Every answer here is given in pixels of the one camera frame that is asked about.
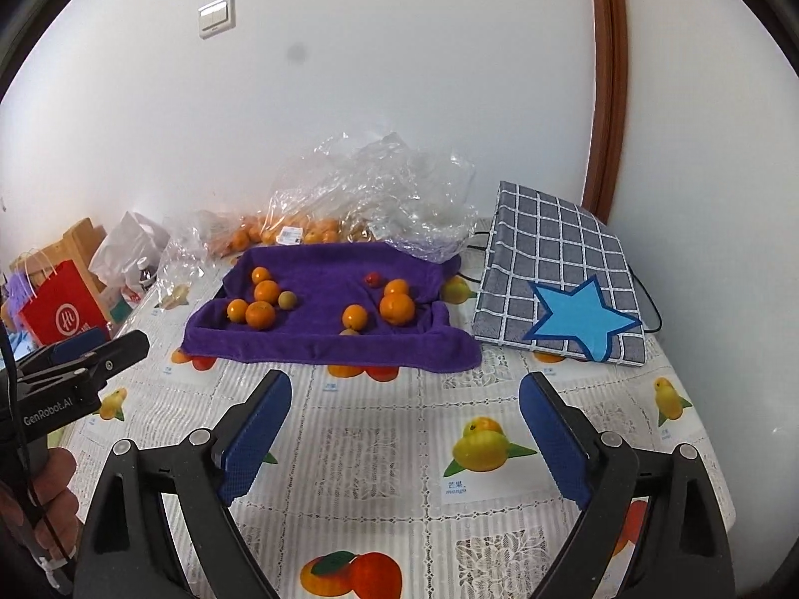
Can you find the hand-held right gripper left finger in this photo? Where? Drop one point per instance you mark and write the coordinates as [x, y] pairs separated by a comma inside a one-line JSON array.
[[256, 443]]

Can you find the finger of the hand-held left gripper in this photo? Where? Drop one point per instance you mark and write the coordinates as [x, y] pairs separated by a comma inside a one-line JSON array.
[[78, 343], [115, 355]]

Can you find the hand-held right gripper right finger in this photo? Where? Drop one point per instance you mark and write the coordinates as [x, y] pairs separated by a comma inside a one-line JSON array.
[[555, 443]]

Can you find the medium orange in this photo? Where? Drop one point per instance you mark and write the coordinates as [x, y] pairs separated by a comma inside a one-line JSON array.
[[237, 310], [354, 317], [267, 291], [260, 315]]

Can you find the small yellow-green fruit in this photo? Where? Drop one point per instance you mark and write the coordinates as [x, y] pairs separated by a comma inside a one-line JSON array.
[[286, 299], [349, 332]]

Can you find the small orange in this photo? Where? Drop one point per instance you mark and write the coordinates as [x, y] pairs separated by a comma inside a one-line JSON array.
[[396, 287], [261, 274]]

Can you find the large orange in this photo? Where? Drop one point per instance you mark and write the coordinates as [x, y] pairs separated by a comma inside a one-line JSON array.
[[397, 310]]

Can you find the small red fruit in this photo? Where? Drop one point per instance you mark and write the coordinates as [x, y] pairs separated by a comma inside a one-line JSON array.
[[373, 277]]

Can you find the person's left hand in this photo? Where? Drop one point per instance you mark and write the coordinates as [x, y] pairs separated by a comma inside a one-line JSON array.
[[59, 499]]

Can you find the red paper bag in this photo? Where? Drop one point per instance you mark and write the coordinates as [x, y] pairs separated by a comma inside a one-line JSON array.
[[62, 318]]

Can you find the green and white box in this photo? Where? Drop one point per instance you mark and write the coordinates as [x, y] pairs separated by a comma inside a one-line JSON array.
[[118, 311]]

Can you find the white bag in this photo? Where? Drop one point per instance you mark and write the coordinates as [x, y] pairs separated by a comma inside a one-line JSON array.
[[128, 243]]

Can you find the small clear plastic bag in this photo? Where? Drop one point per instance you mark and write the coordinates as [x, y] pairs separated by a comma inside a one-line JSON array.
[[178, 262]]

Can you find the fruit print lace tablecloth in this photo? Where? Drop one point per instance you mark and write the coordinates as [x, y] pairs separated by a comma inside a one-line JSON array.
[[387, 437]]

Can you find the grey checked cloth blue star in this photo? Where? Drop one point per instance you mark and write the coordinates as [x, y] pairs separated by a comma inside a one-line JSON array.
[[555, 262]]

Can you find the pile of bagged oranges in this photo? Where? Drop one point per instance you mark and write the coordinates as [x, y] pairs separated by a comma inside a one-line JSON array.
[[249, 234]]

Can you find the purple towel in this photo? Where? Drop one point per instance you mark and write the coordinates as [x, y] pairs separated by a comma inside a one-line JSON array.
[[331, 268]]

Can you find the large crumpled clear plastic bag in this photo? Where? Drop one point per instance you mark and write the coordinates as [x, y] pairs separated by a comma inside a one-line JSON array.
[[387, 187]]

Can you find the white wall light switch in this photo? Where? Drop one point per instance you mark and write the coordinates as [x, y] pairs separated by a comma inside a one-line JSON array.
[[217, 16]]

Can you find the brown wooden door frame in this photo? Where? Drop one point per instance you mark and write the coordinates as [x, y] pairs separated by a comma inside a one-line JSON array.
[[608, 75]]

